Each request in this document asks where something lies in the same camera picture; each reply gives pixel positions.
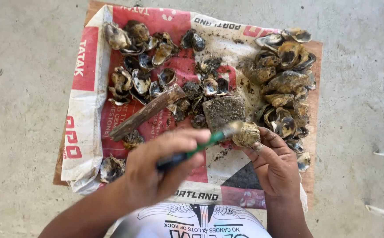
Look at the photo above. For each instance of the brown wooden board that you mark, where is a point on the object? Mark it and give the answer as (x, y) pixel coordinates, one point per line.
(314, 99)

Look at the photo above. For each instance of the grey stone block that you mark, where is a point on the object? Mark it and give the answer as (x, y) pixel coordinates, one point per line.
(223, 110)

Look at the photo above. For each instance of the person's left fingers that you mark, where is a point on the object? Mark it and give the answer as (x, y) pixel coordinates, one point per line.
(182, 137)

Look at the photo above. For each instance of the person's white printed shirt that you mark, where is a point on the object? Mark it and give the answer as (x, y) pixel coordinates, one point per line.
(195, 221)

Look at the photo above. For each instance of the dark muddy oyster shell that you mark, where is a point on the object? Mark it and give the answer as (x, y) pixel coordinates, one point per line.
(112, 168)

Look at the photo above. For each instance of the pile of empty oyster shells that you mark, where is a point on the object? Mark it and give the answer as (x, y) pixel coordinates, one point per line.
(139, 79)

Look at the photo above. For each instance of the rusty brown bar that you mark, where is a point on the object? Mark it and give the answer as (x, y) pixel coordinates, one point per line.
(145, 112)

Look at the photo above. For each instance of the person's right hand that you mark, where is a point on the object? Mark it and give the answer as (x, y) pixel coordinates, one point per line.
(276, 168)

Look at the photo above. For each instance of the red and white woven sack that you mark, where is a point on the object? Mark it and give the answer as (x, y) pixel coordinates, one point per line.
(89, 109)

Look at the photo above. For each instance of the person's left hand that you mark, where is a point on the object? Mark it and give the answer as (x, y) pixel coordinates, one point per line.
(145, 172)

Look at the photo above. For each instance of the small mud-crusted oyster clump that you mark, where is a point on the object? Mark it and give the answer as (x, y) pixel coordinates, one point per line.
(133, 138)

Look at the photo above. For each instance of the heap of muddy unopened oysters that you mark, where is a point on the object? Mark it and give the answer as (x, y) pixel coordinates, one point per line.
(284, 82)

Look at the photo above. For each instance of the muddy whole oyster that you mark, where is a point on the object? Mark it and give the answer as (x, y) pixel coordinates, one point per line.
(246, 135)

